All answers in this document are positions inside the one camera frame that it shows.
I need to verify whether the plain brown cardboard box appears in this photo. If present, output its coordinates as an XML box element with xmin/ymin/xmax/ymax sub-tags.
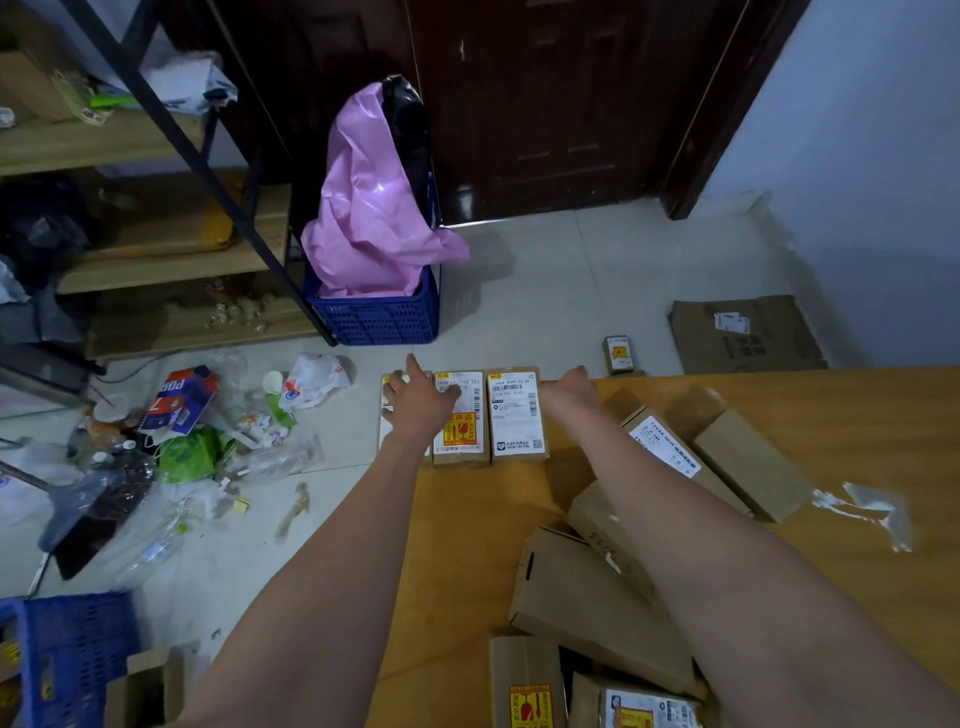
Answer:
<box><xmin>693</xmin><ymin>408</ymin><xmax>816</xmax><ymax>525</ymax></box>

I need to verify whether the long cardboard box white label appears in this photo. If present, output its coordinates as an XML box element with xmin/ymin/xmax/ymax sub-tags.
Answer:
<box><xmin>620</xmin><ymin>405</ymin><xmax>753</xmax><ymax>520</ymax></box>

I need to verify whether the wooden shelf black metal frame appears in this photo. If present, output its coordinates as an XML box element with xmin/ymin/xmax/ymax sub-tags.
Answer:
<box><xmin>0</xmin><ymin>0</ymin><xmax>339</xmax><ymax>363</ymax></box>

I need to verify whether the clear plastic bag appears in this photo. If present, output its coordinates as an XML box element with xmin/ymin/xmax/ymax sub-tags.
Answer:
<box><xmin>217</xmin><ymin>433</ymin><xmax>325</xmax><ymax>485</ymax></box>

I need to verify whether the large cardboard box with slot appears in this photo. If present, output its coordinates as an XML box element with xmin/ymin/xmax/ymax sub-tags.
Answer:
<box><xmin>509</xmin><ymin>525</ymin><xmax>708</xmax><ymax>700</ymax></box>

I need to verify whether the cardboard box red yellow label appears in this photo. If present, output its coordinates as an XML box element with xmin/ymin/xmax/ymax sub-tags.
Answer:
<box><xmin>432</xmin><ymin>369</ymin><xmax>492</xmax><ymax>468</ymax></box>

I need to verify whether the yellow flat package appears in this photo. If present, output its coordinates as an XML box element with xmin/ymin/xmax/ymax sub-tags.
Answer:
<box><xmin>96</xmin><ymin>171</ymin><xmax>250</xmax><ymax>258</ymax></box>

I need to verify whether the cardboard box blue white label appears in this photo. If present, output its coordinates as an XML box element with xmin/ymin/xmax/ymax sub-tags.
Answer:
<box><xmin>568</xmin><ymin>672</ymin><xmax>708</xmax><ymax>728</ymax></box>

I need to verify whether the person's right forearm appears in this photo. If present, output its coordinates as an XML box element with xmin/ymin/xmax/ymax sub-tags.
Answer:
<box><xmin>553</xmin><ymin>418</ymin><xmax>960</xmax><ymax>728</ymax></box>

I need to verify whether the person's left forearm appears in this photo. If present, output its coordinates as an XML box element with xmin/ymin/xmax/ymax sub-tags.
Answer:
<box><xmin>176</xmin><ymin>433</ymin><xmax>438</xmax><ymax>728</ymax></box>

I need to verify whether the white plastic bag red print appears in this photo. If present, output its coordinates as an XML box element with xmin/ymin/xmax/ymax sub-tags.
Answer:
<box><xmin>279</xmin><ymin>353</ymin><xmax>353</xmax><ymax>411</ymax></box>

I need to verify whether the pink plastic bag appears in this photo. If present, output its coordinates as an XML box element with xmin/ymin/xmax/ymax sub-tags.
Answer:
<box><xmin>300</xmin><ymin>81</ymin><xmax>472</xmax><ymax>300</ymax></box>

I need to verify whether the brown cardboard box on shelf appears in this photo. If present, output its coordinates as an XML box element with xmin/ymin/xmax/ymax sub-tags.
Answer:
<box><xmin>0</xmin><ymin>48</ymin><xmax>78</xmax><ymax>126</ymax></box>

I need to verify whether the person's right hand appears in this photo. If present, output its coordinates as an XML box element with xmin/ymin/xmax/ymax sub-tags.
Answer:
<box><xmin>538</xmin><ymin>365</ymin><xmax>601</xmax><ymax>433</ymax></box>

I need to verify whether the dark crumpled plastic bag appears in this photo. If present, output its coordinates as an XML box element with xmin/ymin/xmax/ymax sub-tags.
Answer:
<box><xmin>0</xmin><ymin>174</ymin><xmax>93</xmax><ymax>288</ymax></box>

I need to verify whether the open small cardboard box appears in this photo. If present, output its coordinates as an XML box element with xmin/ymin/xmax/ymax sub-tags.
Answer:
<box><xmin>104</xmin><ymin>648</ymin><xmax>186</xmax><ymax>728</ymax></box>

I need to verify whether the upright cardboard box yellow label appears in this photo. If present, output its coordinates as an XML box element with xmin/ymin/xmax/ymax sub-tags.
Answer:
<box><xmin>488</xmin><ymin>635</ymin><xmax>570</xmax><ymax>728</ymax></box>

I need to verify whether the green plastic bag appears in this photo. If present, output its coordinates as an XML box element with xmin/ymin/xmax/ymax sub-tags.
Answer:
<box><xmin>156</xmin><ymin>425</ymin><xmax>228</xmax><ymax>486</ymax></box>

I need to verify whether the green packet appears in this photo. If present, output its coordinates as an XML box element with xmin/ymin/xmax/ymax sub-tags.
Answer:
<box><xmin>51</xmin><ymin>69</ymin><xmax>115</xmax><ymax>126</ymax></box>

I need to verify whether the flattened brown cardboard sheet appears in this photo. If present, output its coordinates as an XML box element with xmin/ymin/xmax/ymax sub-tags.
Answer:
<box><xmin>668</xmin><ymin>294</ymin><xmax>829</xmax><ymax>375</ymax></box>

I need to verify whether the creased brown cardboard box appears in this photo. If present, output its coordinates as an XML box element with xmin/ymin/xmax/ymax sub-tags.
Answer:
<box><xmin>567</xmin><ymin>480</ymin><xmax>663</xmax><ymax>603</ymax></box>

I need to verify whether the blue plastic crate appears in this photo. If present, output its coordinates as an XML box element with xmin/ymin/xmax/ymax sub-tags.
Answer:
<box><xmin>303</xmin><ymin>258</ymin><xmax>442</xmax><ymax>347</ymax></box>

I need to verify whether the dark wooden door frame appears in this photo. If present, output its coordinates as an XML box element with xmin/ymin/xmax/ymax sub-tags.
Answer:
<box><xmin>658</xmin><ymin>0</ymin><xmax>813</xmax><ymax>222</ymax></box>

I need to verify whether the person's left hand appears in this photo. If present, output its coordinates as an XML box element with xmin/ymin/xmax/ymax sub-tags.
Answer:
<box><xmin>381</xmin><ymin>353</ymin><xmax>462</xmax><ymax>447</ymax></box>

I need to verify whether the white crumpled plastic package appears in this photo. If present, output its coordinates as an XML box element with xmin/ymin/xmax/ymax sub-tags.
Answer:
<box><xmin>141</xmin><ymin>54</ymin><xmax>240</xmax><ymax>115</ymax></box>

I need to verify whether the black plastic bag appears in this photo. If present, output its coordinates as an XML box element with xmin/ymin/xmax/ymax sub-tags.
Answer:
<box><xmin>381</xmin><ymin>74</ymin><xmax>435</xmax><ymax>222</ymax></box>

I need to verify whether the clear plastic wrap scrap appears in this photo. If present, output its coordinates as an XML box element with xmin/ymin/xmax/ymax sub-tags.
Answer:
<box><xmin>812</xmin><ymin>481</ymin><xmax>915</xmax><ymax>555</ymax></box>

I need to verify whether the red blue drink carton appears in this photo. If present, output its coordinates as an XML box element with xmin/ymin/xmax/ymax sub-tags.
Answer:
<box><xmin>138</xmin><ymin>365</ymin><xmax>221</xmax><ymax>441</ymax></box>

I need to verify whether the cardboard box large white label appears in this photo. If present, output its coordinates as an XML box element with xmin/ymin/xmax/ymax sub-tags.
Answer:
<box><xmin>486</xmin><ymin>366</ymin><xmax>551</xmax><ymax>463</ymax></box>

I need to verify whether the narrow white-labelled cardboard box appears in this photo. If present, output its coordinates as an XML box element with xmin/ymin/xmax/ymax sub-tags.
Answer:
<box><xmin>378</xmin><ymin>372</ymin><xmax>435</xmax><ymax>460</ymax></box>

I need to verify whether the blue plastic basket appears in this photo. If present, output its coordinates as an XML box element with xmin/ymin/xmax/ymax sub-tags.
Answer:
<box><xmin>0</xmin><ymin>591</ymin><xmax>141</xmax><ymax>728</ymax></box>

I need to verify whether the dark wooden door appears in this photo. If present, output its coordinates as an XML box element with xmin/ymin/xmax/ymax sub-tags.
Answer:
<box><xmin>403</xmin><ymin>0</ymin><xmax>753</xmax><ymax>227</ymax></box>

